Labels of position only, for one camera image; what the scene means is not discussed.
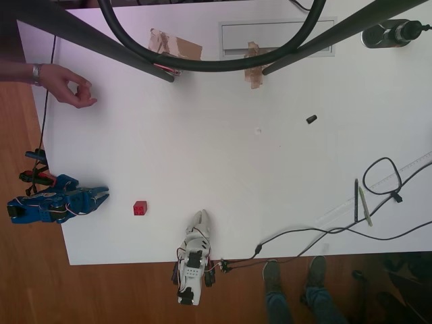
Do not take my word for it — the brown tape strip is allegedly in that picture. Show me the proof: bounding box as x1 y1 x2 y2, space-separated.
243 40 271 90

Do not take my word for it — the black cable with inline switch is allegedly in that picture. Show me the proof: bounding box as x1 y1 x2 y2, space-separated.
218 220 432 273

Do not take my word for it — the red silver object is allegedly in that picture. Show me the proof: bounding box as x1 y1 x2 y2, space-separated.
153 61 185 77

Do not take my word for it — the thick black hose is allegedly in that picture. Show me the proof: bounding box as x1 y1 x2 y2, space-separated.
97 0 327 73

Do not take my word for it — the transparent plastic ruler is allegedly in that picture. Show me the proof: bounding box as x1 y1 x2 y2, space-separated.
315 156 432 231

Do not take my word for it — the thin black cable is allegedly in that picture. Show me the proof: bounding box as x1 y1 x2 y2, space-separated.
28 32 58 197

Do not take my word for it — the grey sneaker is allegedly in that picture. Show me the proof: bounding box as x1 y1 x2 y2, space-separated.
262 259 283 295
305 255 328 292

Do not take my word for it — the torn cardboard piece with tape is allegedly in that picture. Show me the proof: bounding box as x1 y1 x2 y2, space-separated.
148 28 204 62

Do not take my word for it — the blue table clamp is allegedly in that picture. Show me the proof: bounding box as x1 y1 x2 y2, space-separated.
24 148 49 167

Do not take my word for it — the black bag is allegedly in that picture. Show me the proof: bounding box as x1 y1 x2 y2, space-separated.
374 252 432 324

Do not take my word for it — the black round power socket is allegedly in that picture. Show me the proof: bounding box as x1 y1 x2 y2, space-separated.
360 19 432 51

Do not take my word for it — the silver bracelet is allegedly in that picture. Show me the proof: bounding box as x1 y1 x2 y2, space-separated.
31 63 44 87

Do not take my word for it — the person's bare forearm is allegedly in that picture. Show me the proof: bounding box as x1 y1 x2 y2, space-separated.
0 59 35 84

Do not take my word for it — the person's bare hand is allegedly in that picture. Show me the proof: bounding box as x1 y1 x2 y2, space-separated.
40 63 99 109

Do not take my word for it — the green pen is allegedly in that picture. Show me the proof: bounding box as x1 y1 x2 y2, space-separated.
358 186 373 227

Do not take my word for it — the black tripod leg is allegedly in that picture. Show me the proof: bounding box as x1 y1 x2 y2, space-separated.
9 0 176 84
261 0 429 77

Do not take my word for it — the blue jeans leg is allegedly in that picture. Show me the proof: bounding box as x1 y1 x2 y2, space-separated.
264 289 294 324
300 286 349 324

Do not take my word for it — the grey table cable hatch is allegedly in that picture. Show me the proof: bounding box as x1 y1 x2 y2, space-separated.
218 20 338 61

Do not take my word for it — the black pen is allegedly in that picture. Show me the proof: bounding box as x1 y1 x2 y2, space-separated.
353 178 360 223

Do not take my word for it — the black cable with loop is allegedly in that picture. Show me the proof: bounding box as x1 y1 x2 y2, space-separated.
292 156 432 261

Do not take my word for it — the red black table clamp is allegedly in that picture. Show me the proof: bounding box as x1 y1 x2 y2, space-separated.
18 169 57 186

